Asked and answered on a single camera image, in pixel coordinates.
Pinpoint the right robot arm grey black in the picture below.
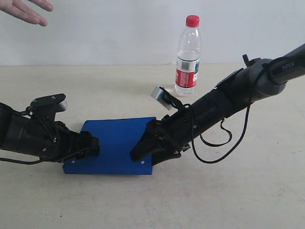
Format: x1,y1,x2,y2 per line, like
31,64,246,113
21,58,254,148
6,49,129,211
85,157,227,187
130,46,305,165

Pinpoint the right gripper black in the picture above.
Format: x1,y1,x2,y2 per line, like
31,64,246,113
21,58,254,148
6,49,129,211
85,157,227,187
130,107,195,166

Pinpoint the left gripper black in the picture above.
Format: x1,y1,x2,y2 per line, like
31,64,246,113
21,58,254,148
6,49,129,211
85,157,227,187
47,121,100,163

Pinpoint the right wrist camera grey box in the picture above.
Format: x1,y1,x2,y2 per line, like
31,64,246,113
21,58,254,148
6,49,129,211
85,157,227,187
151,87,184,110

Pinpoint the person's bare hand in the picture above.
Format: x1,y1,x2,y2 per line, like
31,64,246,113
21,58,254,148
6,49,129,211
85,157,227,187
0,0,48,27

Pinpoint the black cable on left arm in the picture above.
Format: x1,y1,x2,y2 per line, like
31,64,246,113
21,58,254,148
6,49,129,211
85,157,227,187
0,107,58,165

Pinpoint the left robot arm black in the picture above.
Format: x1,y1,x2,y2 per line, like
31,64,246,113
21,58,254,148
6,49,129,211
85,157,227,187
0,104,100,165

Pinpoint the blue folder binder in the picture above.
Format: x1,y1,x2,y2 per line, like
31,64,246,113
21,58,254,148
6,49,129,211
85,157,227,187
63,117,154,175

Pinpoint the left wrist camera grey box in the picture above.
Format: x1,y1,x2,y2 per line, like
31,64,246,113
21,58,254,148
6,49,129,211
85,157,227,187
29,93,68,121

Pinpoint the clear water bottle red cap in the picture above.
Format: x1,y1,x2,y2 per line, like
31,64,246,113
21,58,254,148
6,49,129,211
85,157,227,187
174,15,202,97

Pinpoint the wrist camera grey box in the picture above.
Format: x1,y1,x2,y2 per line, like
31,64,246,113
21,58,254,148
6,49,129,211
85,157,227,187
29,93,68,121
151,87,184,110

